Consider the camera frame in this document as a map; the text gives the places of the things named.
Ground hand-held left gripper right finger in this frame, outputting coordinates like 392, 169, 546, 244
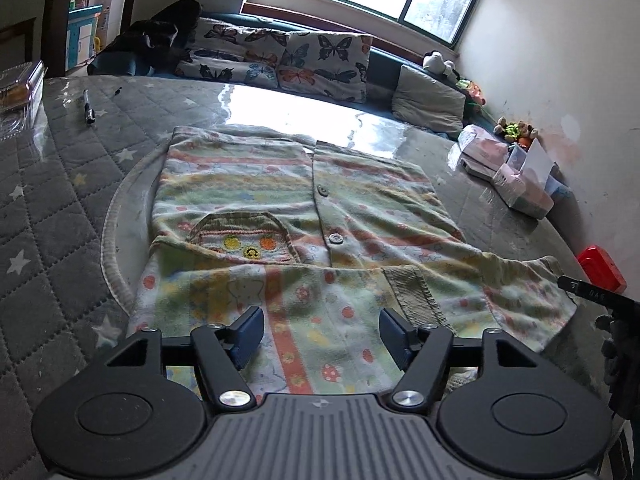
378, 307, 541, 411

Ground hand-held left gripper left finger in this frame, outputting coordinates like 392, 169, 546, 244
106, 306, 266, 410

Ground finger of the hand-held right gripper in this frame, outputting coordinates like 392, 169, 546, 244
556, 274, 640, 313

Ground green patterned baby cardigan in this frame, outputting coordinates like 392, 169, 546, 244
127, 126, 578, 396

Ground dark clothes pile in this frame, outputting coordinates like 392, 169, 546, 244
87, 0, 205, 77

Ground person's right hand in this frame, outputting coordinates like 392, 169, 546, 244
595, 314, 640, 418

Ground red plastic stool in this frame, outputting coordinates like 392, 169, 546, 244
576, 245, 627, 293

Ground pink and green tissue pack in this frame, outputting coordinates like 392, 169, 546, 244
492, 162, 556, 220

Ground flat grey box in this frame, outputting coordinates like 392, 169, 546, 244
460, 157, 501, 181

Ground small brown plush toy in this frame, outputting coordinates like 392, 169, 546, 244
494, 116, 540, 148

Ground green and orange plush toy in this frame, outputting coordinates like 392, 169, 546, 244
456, 77, 488, 108

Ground grey pillow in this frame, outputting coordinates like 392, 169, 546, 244
391, 65, 467, 136

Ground grey quilted star tablecloth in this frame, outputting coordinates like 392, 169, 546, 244
0, 76, 626, 480

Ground panda plush toy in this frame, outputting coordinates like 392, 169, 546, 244
422, 50, 460, 81

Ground large butterfly print pillow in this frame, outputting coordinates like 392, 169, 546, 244
277, 32, 373, 104

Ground clear plastic food container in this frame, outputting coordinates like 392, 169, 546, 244
0, 60, 47, 141

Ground small blue cabinet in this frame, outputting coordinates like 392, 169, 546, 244
65, 5, 103, 68

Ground dark wooden side table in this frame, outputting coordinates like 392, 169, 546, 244
0, 17, 39, 57

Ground dark wooden door frame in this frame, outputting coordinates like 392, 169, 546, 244
45, 0, 143, 76

